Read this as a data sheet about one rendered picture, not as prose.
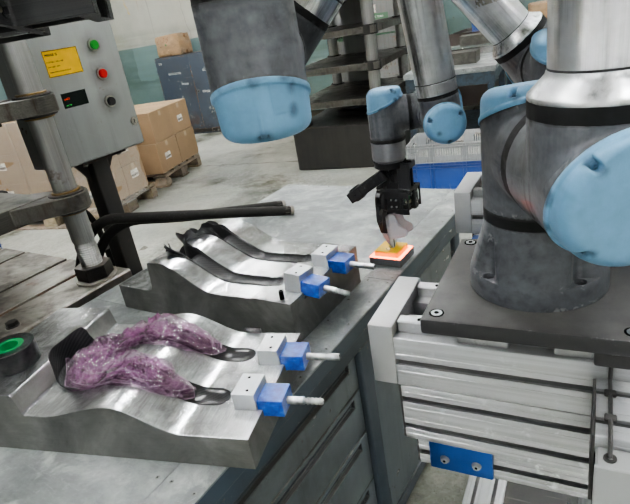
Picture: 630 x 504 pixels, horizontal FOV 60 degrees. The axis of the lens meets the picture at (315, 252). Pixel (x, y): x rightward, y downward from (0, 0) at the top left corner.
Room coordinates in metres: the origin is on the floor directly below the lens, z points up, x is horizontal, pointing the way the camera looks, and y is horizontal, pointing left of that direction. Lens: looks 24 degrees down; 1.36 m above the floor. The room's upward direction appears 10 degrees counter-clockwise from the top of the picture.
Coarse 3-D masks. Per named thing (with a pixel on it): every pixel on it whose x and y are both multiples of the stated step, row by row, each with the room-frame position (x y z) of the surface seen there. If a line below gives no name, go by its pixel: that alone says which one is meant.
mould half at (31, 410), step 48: (48, 336) 0.87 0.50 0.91; (96, 336) 0.89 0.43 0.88; (240, 336) 0.84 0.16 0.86; (288, 336) 0.82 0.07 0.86; (0, 384) 0.74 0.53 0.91; (48, 384) 0.76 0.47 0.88; (0, 432) 0.72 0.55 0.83; (48, 432) 0.69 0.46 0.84; (96, 432) 0.66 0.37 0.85; (144, 432) 0.63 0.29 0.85; (192, 432) 0.61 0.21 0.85; (240, 432) 0.59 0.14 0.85
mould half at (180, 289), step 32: (224, 224) 1.24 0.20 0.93; (160, 256) 1.11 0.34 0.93; (224, 256) 1.11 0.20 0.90; (128, 288) 1.14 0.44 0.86; (160, 288) 1.07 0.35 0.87; (192, 288) 1.01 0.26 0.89; (224, 288) 1.00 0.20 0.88; (256, 288) 0.96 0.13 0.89; (352, 288) 1.05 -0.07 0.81; (224, 320) 0.97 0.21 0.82; (256, 320) 0.92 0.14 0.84; (288, 320) 0.88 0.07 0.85; (320, 320) 0.94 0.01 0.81
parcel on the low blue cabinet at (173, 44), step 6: (162, 36) 8.28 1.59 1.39; (168, 36) 8.24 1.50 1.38; (174, 36) 8.20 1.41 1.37; (180, 36) 8.23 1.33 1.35; (186, 36) 8.36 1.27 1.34; (156, 42) 8.33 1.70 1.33; (162, 42) 8.27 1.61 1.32; (168, 42) 8.23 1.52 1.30; (174, 42) 8.20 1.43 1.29; (180, 42) 8.21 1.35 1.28; (186, 42) 8.32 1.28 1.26; (162, 48) 8.28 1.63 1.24; (168, 48) 8.23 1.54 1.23; (174, 48) 8.20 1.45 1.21; (180, 48) 8.18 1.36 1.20; (186, 48) 8.30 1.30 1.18; (162, 54) 8.31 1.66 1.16; (168, 54) 8.27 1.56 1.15; (174, 54) 8.22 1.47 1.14; (180, 54) 8.19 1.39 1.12
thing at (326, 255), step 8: (320, 248) 1.04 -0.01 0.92; (328, 248) 1.03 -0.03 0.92; (336, 248) 1.03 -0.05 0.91; (312, 256) 1.02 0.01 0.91; (320, 256) 1.00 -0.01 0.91; (328, 256) 1.00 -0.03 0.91; (336, 256) 1.01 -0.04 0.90; (344, 256) 1.00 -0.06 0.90; (352, 256) 1.00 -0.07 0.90; (320, 264) 1.01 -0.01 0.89; (328, 264) 1.00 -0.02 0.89; (336, 264) 0.99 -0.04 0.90; (344, 264) 0.98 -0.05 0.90; (352, 264) 0.98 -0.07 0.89; (360, 264) 0.97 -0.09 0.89; (368, 264) 0.97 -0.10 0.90; (336, 272) 0.99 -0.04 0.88; (344, 272) 0.98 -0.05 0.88
